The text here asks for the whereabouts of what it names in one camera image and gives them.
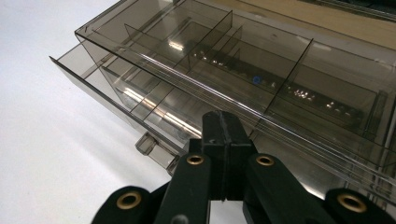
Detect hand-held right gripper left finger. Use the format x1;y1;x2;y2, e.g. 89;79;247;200
153;111;226;224

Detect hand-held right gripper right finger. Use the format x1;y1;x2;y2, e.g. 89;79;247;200
224;111;337;224

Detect smoky clear plastic drawer organizer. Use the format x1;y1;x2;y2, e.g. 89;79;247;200
74;0;396;207

